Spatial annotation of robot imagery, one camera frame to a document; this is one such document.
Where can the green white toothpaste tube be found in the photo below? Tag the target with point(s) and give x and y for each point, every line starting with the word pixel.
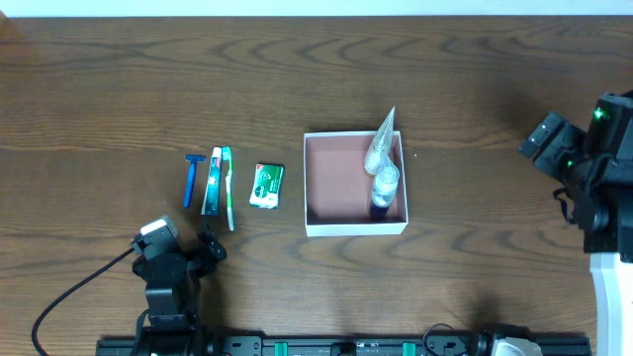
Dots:
pixel 212 195

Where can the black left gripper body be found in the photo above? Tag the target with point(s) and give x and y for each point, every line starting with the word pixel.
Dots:
pixel 199 260

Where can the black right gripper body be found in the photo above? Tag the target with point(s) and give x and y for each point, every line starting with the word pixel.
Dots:
pixel 546 145

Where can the white cream tube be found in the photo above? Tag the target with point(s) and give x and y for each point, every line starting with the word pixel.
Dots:
pixel 381 143

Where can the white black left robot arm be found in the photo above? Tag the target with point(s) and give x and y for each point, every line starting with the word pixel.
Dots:
pixel 171 324

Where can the blue disposable razor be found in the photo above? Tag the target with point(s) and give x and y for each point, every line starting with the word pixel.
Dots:
pixel 193 160

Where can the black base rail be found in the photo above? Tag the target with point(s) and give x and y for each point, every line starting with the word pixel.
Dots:
pixel 256 346

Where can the clear bottle with dark base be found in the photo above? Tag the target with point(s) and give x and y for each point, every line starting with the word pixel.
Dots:
pixel 385 186

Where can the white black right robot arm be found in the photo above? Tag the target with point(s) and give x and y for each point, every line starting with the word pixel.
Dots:
pixel 604 215

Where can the green Dettol soap box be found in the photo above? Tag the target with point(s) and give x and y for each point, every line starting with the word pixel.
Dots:
pixel 265 193

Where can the green white toothbrush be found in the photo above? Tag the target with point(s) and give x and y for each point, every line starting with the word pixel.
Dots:
pixel 227 157

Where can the white box with pink interior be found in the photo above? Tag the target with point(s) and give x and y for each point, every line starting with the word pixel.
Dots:
pixel 338 189

